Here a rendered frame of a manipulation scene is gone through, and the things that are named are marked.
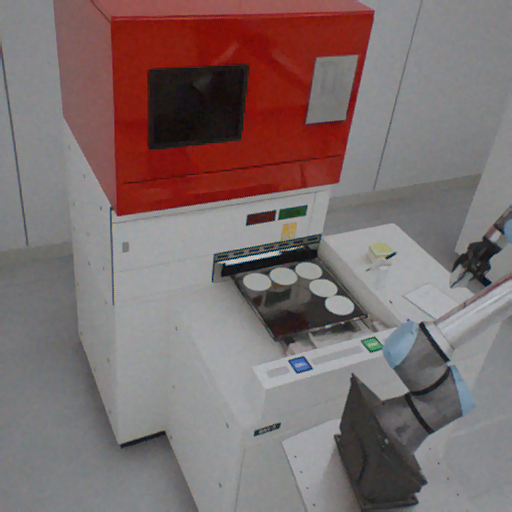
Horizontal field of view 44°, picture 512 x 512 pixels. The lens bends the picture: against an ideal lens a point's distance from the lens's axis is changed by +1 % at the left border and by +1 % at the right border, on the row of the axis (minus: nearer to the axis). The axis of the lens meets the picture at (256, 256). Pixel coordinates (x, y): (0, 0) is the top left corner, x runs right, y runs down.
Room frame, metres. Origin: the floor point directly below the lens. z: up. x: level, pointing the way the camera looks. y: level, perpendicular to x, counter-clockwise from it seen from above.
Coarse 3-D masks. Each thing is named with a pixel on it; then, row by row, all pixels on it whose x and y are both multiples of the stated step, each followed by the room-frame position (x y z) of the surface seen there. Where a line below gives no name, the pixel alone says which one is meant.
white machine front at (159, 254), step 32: (288, 192) 1.97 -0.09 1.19; (320, 192) 2.04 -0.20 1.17; (128, 224) 1.68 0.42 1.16; (160, 224) 1.73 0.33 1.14; (192, 224) 1.79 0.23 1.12; (224, 224) 1.85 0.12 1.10; (256, 224) 1.92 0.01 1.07; (320, 224) 2.06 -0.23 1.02; (128, 256) 1.68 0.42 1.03; (160, 256) 1.74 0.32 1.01; (192, 256) 1.79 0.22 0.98; (128, 288) 1.68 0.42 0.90; (160, 288) 1.74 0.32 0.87; (192, 288) 1.80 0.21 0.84
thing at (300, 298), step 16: (256, 272) 1.86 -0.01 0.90; (272, 288) 1.78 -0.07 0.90; (288, 288) 1.79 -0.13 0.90; (304, 288) 1.81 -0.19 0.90; (256, 304) 1.68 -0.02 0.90; (272, 304) 1.69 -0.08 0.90; (288, 304) 1.70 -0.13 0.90; (304, 304) 1.71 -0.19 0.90; (320, 304) 1.73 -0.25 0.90; (272, 320) 1.61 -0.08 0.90; (288, 320) 1.62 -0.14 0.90; (304, 320) 1.63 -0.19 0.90; (320, 320) 1.64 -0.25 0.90; (336, 320) 1.65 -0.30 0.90
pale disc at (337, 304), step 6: (330, 300) 1.75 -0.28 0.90; (336, 300) 1.76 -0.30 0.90; (342, 300) 1.76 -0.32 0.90; (348, 300) 1.77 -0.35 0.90; (330, 306) 1.72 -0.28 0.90; (336, 306) 1.73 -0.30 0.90; (342, 306) 1.73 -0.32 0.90; (348, 306) 1.73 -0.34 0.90; (336, 312) 1.69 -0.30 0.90; (342, 312) 1.70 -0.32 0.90; (348, 312) 1.70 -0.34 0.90
